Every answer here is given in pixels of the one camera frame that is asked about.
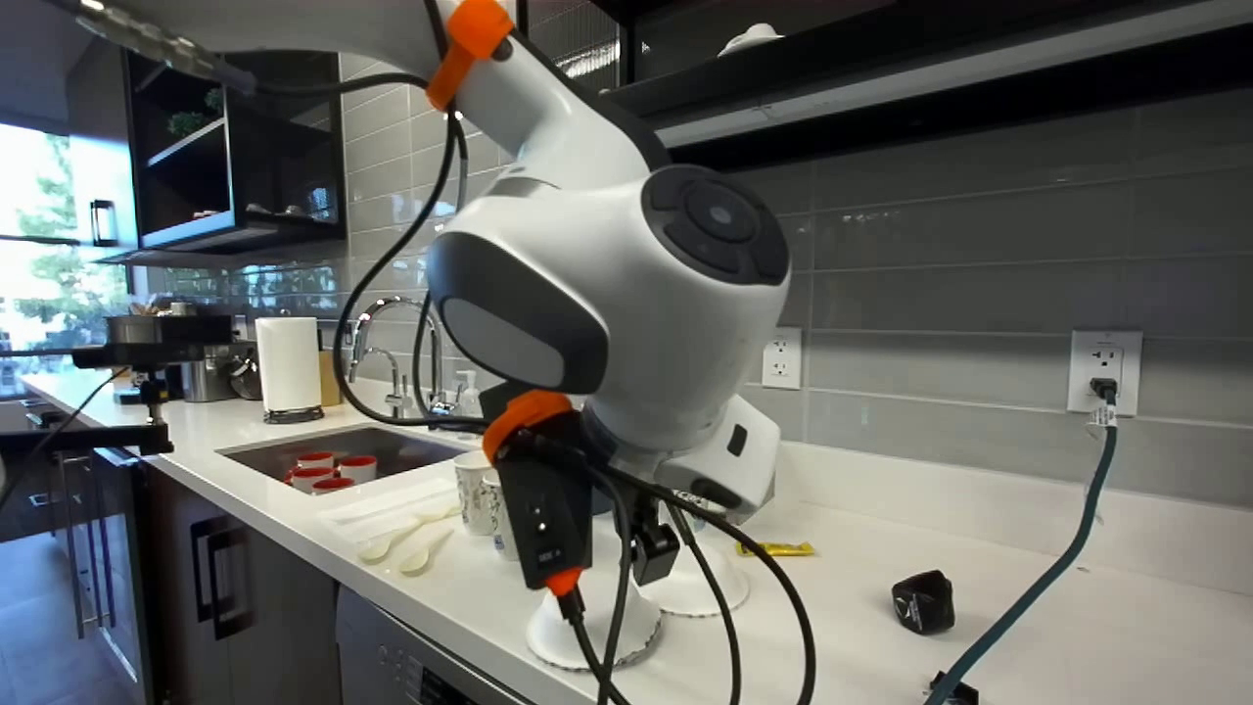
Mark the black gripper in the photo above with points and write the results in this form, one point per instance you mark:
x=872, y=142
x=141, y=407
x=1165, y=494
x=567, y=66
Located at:
x=632, y=501

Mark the white foam plate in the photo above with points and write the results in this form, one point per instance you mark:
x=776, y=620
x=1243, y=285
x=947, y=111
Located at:
x=550, y=626

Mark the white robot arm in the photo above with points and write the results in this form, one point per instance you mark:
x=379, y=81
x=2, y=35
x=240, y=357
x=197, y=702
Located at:
x=629, y=299

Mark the white bowl lower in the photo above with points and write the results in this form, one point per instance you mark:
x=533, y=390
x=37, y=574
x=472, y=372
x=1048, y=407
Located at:
x=709, y=588

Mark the small yellow packet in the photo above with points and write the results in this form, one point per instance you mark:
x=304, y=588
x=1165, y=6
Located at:
x=776, y=548

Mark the patterned paper cup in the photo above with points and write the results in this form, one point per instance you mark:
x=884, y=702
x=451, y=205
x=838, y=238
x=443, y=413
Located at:
x=474, y=494

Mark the cream plastic spoon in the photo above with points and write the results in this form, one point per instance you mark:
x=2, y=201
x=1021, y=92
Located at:
x=425, y=554
x=380, y=544

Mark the small clear bottle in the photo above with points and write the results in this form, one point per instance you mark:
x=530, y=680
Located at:
x=462, y=394

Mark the small black device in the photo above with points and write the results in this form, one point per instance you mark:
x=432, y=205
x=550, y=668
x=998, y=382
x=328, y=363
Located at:
x=920, y=600

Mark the grey steel dishwasher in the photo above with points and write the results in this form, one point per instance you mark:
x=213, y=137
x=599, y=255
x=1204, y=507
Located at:
x=379, y=652

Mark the steel kitchen sink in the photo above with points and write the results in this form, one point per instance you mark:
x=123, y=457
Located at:
x=379, y=446

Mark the chrome soap pump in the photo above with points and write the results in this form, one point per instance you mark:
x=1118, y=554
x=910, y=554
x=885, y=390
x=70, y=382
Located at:
x=396, y=383

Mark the red cup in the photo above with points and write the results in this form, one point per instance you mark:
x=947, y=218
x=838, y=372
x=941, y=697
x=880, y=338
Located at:
x=357, y=466
x=316, y=459
x=336, y=483

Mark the dark base cabinet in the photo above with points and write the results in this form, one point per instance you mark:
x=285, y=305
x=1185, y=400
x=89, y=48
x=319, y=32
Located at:
x=297, y=612

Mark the brown wooden block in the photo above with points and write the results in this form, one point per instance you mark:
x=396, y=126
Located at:
x=336, y=378

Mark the chrome arched faucet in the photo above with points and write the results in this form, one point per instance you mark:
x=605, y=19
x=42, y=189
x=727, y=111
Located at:
x=379, y=312

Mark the white paper towel roll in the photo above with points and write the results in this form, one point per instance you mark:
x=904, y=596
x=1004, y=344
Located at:
x=286, y=366

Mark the white outlet with black plug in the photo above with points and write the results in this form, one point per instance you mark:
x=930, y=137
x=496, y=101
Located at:
x=1101, y=355

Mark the black coffee machine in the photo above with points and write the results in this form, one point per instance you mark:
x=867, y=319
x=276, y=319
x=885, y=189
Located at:
x=197, y=372

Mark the glass jar with dark lid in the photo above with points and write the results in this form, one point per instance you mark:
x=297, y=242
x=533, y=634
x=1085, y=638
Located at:
x=102, y=219

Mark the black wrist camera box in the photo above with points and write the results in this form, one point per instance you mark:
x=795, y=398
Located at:
x=542, y=513

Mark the white wall outlet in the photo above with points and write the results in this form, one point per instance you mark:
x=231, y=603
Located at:
x=781, y=357

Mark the black open wall cabinet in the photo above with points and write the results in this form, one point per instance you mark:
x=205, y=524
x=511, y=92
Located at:
x=280, y=168

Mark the dark long wall shelf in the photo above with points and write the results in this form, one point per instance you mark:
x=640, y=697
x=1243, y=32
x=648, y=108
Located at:
x=982, y=81

